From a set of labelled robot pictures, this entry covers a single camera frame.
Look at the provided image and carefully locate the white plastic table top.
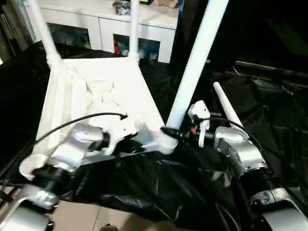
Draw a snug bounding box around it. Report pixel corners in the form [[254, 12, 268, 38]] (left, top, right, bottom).
[[19, 56, 178, 181]]

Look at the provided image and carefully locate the white plastic table leg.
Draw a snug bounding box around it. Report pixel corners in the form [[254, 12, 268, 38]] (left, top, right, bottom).
[[127, 0, 141, 64], [212, 81, 244, 128], [26, 0, 64, 69], [161, 0, 230, 146]]

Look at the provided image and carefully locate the black plastic mat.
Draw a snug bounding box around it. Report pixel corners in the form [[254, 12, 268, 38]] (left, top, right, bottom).
[[0, 41, 308, 231]]

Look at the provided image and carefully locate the long black bar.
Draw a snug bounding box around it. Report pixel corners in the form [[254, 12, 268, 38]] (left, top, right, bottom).
[[235, 60, 308, 80]]

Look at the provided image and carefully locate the white cabinet with glass doors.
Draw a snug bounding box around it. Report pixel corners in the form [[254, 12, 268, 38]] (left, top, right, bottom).
[[23, 0, 180, 64]]

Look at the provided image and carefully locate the grey object on cabinet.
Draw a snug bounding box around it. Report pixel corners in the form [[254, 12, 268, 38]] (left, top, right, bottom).
[[112, 0, 132, 15]]

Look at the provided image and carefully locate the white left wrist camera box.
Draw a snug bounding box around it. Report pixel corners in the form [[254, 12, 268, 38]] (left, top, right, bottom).
[[106, 116, 141, 155]]

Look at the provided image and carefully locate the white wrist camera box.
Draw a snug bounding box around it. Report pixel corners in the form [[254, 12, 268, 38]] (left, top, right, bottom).
[[106, 116, 141, 155], [187, 100, 211, 148]]

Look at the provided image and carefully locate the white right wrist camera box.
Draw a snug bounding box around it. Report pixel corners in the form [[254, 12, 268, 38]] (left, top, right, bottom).
[[187, 100, 211, 148]]

